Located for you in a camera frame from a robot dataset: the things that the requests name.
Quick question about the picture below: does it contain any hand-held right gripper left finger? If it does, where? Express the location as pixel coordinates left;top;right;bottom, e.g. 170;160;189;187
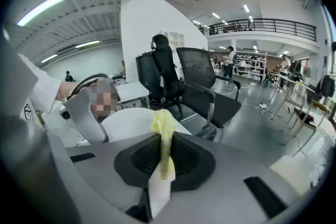
65;133;161;215

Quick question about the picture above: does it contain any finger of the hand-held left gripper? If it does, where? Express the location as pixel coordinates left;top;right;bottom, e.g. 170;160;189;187
64;87;109;144

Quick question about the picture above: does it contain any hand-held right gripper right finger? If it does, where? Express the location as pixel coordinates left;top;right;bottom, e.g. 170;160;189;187
157;131;310;224

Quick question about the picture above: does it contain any yellow cleaning cloth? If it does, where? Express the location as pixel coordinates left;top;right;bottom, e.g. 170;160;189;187
148;109;178;218

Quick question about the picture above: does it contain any person's left forearm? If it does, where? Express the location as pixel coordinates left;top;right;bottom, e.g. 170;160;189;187
55;80;79;102

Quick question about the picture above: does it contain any person's head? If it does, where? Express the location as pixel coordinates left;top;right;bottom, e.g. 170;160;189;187
78;74;120;118

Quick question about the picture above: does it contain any person's white rabbit-print shirt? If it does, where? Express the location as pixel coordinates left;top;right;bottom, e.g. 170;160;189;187
0;22;64;124

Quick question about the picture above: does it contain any black screen panel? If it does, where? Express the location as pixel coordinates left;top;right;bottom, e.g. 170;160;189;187
135;52;163;98

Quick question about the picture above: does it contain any wooden chair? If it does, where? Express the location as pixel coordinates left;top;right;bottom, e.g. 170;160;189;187
283;99;331;145

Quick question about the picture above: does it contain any black high-back office chair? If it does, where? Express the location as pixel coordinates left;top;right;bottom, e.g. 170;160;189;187
151;34;184;108

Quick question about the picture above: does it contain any black mesh chrome-leg chair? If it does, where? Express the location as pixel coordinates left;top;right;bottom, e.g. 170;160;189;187
175;47;242;140

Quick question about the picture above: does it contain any white wooden table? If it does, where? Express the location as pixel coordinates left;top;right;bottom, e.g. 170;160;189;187
270;74;316;119

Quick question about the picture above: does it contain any white storage shelving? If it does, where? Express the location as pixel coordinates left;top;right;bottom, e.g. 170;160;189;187
236;51;268;82

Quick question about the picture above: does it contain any tube ceiling light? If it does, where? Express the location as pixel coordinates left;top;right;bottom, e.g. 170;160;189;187
17;0;66;27

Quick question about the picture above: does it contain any dark hanging garment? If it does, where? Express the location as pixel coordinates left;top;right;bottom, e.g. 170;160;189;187
321;74;335;99

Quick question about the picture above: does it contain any black balcony railing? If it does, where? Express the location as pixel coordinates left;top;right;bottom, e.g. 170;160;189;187
202;18;317;42

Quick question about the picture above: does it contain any black head-mount band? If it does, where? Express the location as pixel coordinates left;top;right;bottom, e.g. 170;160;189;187
67;73;112;100

